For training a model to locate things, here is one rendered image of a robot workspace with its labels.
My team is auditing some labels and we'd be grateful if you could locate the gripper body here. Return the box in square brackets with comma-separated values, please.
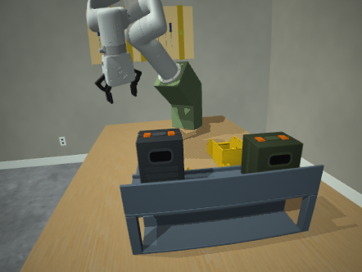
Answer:
[102, 52, 135, 87]

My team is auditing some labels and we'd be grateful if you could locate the dark green case with orange latches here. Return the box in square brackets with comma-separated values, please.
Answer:
[241, 132, 303, 174]

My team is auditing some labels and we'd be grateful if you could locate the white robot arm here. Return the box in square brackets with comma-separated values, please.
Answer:
[87, 0, 182, 84]

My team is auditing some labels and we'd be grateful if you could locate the dark grey case with handle slot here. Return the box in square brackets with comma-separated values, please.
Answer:
[136, 128, 184, 183]

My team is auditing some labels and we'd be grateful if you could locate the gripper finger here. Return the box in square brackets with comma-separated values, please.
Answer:
[95, 74, 113, 104]
[130, 69, 142, 97]

